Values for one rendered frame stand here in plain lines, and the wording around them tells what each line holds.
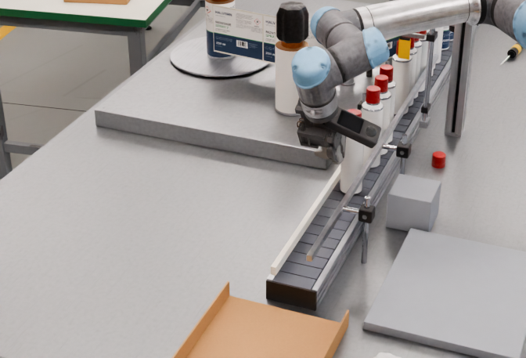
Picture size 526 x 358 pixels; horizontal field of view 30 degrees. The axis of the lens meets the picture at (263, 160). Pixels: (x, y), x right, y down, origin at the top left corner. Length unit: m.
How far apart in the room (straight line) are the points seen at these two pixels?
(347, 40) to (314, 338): 0.58
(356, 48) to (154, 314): 0.66
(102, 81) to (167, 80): 2.18
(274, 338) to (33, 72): 3.46
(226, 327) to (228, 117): 0.82
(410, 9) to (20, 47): 3.68
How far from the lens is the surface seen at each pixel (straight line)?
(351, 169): 2.25
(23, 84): 5.07
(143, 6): 3.67
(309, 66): 1.88
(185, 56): 2.98
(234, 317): 1.98
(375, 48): 1.93
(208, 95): 2.76
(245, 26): 2.86
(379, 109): 2.32
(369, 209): 2.07
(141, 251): 2.19
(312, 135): 2.05
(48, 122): 4.66
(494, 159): 2.59
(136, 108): 2.70
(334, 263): 2.07
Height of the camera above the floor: 2.06
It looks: 29 degrees down
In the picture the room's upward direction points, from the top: straight up
